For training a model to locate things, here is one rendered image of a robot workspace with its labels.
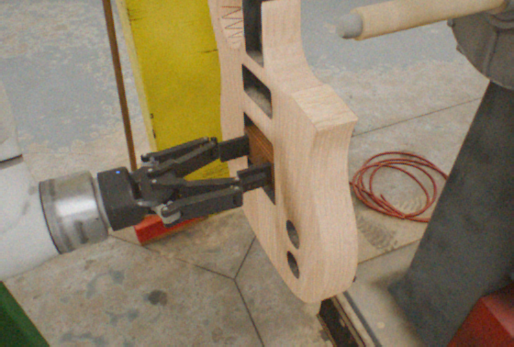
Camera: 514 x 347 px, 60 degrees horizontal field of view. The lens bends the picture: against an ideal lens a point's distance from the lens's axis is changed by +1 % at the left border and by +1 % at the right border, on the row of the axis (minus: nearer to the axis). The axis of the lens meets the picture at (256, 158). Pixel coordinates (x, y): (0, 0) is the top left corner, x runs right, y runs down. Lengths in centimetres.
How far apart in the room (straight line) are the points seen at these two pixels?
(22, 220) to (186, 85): 105
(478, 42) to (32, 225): 59
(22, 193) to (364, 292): 105
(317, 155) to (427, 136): 196
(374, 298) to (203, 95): 84
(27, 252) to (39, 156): 183
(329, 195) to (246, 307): 121
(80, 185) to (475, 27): 53
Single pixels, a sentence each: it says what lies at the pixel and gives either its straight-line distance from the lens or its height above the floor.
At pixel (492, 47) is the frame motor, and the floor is 118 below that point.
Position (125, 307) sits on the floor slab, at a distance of 172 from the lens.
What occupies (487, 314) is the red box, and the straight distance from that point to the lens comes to 108.
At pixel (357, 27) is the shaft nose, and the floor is 125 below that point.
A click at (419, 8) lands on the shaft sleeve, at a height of 126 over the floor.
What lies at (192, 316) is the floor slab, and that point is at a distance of 166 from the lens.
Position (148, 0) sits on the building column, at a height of 92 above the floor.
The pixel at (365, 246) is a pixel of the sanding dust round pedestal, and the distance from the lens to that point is 184.
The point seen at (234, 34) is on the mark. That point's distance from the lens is 62.
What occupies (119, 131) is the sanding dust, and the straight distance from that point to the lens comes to 236.
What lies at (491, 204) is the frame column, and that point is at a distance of 97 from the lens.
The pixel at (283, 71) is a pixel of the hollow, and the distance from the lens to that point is 49.
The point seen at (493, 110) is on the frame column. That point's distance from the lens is 90.
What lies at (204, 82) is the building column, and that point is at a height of 62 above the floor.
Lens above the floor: 147
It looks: 44 degrees down
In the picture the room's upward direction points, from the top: straight up
